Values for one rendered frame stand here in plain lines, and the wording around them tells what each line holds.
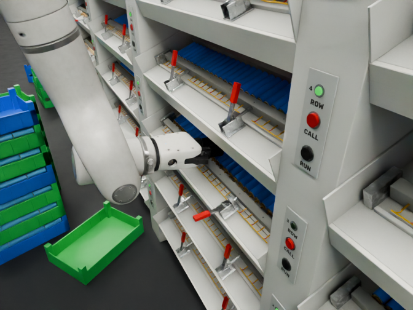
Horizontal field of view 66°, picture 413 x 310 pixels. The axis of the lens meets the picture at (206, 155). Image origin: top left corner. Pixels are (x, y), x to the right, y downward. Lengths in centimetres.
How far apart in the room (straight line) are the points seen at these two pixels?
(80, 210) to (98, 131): 101
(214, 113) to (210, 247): 39
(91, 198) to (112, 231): 27
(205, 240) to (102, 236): 59
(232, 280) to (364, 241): 46
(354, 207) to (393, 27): 21
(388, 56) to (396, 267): 21
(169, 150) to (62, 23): 31
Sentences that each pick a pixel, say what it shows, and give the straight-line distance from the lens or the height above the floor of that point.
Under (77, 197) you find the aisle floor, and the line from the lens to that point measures 163.
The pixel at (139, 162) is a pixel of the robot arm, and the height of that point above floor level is 59.
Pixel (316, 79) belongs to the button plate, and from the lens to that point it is 37.
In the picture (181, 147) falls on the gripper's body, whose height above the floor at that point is 60.
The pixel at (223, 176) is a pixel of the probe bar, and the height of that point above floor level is 53.
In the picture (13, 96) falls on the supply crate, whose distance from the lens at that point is 136.
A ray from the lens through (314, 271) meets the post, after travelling 48.
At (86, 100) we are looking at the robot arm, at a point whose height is 75.
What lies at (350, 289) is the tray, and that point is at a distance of 54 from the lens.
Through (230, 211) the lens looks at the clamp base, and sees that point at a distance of 68.
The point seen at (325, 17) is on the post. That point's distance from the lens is 36.
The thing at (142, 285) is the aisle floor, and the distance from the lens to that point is 120.
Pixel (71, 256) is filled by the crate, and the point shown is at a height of 0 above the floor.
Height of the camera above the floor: 94
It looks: 31 degrees down
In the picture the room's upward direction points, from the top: straight up
